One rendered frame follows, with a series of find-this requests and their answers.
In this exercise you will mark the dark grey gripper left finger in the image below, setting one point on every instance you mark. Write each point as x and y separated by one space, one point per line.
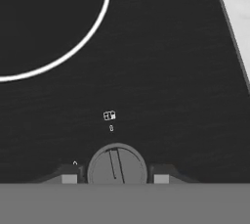
70 172

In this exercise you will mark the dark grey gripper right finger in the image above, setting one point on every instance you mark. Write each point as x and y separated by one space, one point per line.
161 171

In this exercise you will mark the grey round hob knob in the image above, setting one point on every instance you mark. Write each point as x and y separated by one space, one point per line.
117 164

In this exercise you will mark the black glass hob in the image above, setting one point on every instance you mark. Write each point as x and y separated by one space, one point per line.
146 71

